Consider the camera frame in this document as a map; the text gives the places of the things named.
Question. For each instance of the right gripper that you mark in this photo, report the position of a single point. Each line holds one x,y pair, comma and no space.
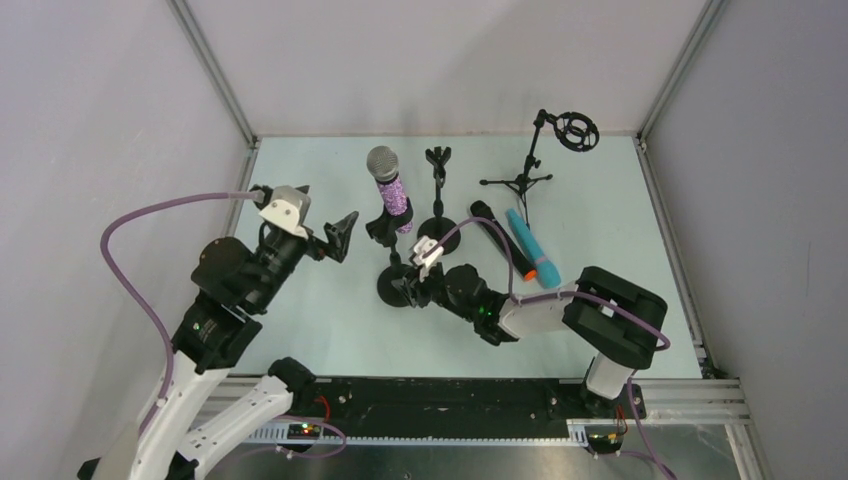
419,288

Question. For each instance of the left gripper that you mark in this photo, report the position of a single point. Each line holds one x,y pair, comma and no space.
321,242

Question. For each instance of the black ring clip stand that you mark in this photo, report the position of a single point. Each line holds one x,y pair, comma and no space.
391,265

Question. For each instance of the black fork clip stand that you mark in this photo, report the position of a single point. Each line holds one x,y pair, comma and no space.
437,226

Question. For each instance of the purple glitter microphone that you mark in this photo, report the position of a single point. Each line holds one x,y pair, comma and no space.
383,164

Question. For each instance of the black microphone orange end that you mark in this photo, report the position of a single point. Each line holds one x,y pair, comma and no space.
502,240

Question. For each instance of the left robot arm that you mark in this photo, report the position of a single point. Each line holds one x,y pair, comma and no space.
235,285

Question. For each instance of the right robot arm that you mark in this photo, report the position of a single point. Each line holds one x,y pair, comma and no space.
620,320

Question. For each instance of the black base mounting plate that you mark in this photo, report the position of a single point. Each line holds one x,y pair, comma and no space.
487,407

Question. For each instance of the blue microphone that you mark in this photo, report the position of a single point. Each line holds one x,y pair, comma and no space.
546,272

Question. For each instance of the left controller board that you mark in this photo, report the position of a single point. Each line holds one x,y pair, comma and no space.
303,431

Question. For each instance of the controller board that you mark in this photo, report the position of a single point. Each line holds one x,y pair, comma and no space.
606,443
303,431

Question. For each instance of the right controller board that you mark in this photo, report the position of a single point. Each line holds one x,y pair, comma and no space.
606,443

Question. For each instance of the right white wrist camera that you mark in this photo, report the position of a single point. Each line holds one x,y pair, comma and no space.
426,252

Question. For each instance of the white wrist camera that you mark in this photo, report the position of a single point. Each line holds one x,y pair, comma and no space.
287,209
426,252

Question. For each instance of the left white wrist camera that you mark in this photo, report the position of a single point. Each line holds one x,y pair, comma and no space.
287,209

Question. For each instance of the white slotted cable duct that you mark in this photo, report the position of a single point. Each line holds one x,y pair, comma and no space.
274,433

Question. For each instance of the black tripod shock mount stand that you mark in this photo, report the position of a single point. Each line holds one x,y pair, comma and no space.
574,130

